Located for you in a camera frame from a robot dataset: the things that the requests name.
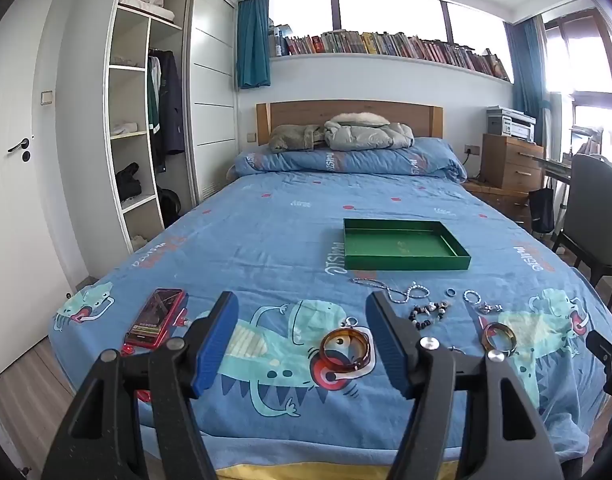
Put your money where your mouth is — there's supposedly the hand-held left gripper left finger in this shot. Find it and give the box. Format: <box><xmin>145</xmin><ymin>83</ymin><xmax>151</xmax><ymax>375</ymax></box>
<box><xmin>40</xmin><ymin>290</ymin><xmax>240</xmax><ymax>480</ymax></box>

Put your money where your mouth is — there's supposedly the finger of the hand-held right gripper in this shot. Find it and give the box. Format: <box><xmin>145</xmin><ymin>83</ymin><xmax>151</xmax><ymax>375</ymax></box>
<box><xmin>586</xmin><ymin>329</ymin><xmax>612</xmax><ymax>398</ymax></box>

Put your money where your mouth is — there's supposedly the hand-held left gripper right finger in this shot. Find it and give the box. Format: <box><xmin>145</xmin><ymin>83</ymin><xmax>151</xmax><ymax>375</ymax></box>
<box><xmin>365</xmin><ymin>290</ymin><xmax>567</xmax><ymax>480</ymax></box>

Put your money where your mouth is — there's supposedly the brown beaded bracelet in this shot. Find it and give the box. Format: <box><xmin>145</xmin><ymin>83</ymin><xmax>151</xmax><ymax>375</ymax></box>
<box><xmin>408</xmin><ymin>301</ymin><xmax>451</xmax><ymax>331</ymax></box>

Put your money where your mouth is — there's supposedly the orange amber bangle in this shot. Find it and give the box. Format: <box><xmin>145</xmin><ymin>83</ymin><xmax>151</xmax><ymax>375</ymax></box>
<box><xmin>320</xmin><ymin>327</ymin><xmax>375</xmax><ymax>374</ymax></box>

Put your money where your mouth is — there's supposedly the green tray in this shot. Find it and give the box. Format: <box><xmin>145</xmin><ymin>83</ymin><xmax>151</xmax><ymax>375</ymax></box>
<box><xmin>343</xmin><ymin>218</ymin><xmax>472</xmax><ymax>272</ymax></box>

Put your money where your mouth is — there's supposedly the dark brown bangle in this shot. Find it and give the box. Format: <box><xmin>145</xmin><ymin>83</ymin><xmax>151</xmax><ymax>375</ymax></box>
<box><xmin>481</xmin><ymin>322</ymin><xmax>518</xmax><ymax>357</ymax></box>

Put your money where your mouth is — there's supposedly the phone in red case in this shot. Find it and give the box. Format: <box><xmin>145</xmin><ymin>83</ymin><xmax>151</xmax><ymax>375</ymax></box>
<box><xmin>122</xmin><ymin>287</ymin><xmax>187</xmax><ymax>350</ymax></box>

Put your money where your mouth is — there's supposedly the blue printed bedsheet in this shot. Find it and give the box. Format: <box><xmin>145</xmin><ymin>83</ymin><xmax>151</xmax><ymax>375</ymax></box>
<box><xmin>48</xmin><ymin>167</ymin><xmax>612</xmax><ymax>467</ymax></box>

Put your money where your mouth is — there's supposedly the black round bag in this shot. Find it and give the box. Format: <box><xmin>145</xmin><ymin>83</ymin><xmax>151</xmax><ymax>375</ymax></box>
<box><xmin>157</xmin><ymin>187</ymin><xmax>182</xmax><ymax>227</ymax></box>

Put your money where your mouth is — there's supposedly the grey chair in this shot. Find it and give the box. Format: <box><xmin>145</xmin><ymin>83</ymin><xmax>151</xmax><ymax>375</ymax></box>
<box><xmin>551</xmin><ymin>153</ymin><xmax>612</xmax><ymax>284</ymax></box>

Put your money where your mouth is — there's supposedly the black tote bag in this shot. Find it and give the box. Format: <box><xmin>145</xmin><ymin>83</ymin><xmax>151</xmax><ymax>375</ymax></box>
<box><xmin>528</xmin><ymin>187</ymin><xmax>557</xmax><ymax>234</ymax></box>

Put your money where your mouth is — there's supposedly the low wooden nightstand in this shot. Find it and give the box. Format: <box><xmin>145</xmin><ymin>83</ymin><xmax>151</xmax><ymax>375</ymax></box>
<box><xmin>462</xmin><ymin>180</ymin><xmax>533</xmax><ymax>234</ymax></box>

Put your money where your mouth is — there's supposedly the black folded cloth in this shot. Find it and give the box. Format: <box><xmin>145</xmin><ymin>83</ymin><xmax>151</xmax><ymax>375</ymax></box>
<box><xmin>115</xmin><ymin>162</ymin><xmax>142</xmax><ymax>202</ymax></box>

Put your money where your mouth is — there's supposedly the folded blue duvet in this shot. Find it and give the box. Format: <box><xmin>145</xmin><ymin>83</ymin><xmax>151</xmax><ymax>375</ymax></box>
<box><xmin>234</xmin><ymin>136</ymin><xmax>468</xmax><ymax>181</ymax></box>

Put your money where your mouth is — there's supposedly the desk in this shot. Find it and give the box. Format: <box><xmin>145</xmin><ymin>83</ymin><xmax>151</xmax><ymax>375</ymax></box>
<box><xmin>532</xmin><ymin>154</ymin><xmax>578</xmax><ymax>187</ymax></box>

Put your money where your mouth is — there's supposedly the wooden drawer cabinet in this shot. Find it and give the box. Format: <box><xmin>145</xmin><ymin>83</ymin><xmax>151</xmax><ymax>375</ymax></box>
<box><xmin>480</xmin><ymin>132</ymin><xmax>545</xmax><ymax>191</ymax></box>

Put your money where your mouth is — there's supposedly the grey puffer jacket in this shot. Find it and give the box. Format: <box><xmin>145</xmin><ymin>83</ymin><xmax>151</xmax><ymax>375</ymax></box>
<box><xmin>323</xmin><ymin>112</ymin><xmax>415</xmax><ymax>151</ymax></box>

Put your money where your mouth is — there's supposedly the white door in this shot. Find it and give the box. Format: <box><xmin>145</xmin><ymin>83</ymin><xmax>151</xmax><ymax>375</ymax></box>
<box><xmin>0</xmin><ymin>7</ymin><xmax>92</xmax><ymax>377</ymax></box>

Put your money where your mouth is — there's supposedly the olive fleece jacket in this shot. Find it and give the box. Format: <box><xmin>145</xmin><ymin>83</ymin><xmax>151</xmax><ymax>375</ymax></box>
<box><xmin>268</xmin><ymin>124</ymin><xmax>327</xmax><ymax>154</ymax></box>

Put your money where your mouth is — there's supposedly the white wardrobe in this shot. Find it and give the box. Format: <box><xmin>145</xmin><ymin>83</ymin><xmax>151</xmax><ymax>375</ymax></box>
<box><xmin>102</xmin><ymin>0</ymin><xmax>237</xmax><ymax>257</ymax></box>

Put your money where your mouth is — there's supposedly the dark hanging jacket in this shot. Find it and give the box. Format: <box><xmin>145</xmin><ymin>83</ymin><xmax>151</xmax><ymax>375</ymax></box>
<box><xmin>157</xmin><ymin>50</ymin><xmax>186</xmax><ymax>172</ymax></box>

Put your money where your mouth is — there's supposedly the wooden headboard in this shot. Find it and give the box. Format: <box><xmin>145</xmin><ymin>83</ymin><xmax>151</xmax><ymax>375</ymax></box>
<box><xmin>256</xmin><ymin>99</ymin><xmax>445</xmax><ymax>147</ymax></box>

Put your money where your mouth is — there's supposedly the white printer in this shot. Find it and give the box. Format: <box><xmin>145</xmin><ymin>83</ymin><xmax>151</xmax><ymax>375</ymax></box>
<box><xmin>486</xmin><ymin>105</ymin><xmax>537</xmax><ymax>141</ymax></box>

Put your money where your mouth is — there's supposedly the green and white hanging garment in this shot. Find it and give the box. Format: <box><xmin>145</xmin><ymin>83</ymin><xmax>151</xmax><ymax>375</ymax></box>
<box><xmin>146</xmin><ymin>55</ymin><xmax>162</xmax><ymax>137</ymax></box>

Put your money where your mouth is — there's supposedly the long blue curtain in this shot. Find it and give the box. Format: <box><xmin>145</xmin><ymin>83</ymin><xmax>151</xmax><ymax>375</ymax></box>
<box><xmin>505</xmin><ymin>15</ymin><xmax>548</xmax><ymax>128</ymax></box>

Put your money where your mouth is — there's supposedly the tall window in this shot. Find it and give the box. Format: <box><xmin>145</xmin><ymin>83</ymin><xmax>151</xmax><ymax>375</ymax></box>
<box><xmin>542</xmin><ymin>9</ymin><xmax>612</xmax><ymax>161</ymax></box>

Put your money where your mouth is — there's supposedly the row of books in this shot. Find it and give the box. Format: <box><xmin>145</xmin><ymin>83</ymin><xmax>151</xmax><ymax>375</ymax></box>
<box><xmin>270</xmin><ymin>24</ymin><xmax>513</xmax><ymax>82</ymax></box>

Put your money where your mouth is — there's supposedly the short blue curtain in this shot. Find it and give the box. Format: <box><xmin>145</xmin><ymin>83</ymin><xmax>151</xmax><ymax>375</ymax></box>
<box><xmin>236</xmin><ymin>0</ymin><xmax>272</xmax><ymax>90</ymax></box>

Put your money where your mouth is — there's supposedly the wide window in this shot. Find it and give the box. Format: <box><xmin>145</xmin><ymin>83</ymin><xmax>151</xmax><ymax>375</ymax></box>
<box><xmin>267</xmin><ymin>0</ymin><xmax>508</xmax><ymax>45</ymax></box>

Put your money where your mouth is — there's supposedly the silver chain necklace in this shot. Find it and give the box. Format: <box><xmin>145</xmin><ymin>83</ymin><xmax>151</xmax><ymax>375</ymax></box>
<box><xmin>350</xmin><ymin>277</ymin><xmax>431</xmax><ymax>306</ymax></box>

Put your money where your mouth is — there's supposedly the black door handle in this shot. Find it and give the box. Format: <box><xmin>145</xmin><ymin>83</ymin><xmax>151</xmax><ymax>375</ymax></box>
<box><xmin>8</xmin><ymin>137</ymin><xmax>34</xmax><ymax>163</ymax></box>

